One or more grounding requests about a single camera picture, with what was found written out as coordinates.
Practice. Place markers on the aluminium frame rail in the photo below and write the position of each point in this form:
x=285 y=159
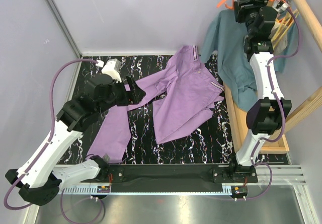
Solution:
x=63 y=27

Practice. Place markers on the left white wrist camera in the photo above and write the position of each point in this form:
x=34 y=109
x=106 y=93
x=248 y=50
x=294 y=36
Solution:
x=111 y=68

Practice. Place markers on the teal t-shirt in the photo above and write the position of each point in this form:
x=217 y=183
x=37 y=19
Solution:
x=227 y=37

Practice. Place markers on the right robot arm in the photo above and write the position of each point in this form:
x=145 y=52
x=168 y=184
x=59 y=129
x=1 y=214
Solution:
x=268 y=114

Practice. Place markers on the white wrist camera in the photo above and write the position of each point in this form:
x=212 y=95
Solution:
x=111 y=68
x=281 y=7

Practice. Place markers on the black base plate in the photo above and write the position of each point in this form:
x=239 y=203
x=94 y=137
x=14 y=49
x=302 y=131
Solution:
x=176 y=178

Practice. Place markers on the wooden clothes rack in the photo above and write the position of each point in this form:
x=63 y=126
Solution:
x=301 y=82

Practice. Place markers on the purple trousers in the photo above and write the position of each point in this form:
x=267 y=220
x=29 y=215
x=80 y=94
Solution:
x=183 y=96

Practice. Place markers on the grey beige cloth bag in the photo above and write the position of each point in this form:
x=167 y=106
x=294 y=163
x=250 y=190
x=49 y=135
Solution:
x=281 y=46

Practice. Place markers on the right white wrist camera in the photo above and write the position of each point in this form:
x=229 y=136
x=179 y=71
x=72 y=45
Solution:
x=281 y=7

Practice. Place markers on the yellow plastic hanger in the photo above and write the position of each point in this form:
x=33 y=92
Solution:
x=284 y=24

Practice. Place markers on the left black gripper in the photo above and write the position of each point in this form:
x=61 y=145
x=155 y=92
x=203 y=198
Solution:
x=134 y=95

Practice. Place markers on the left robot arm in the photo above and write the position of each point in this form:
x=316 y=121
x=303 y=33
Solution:
x=37 y=181

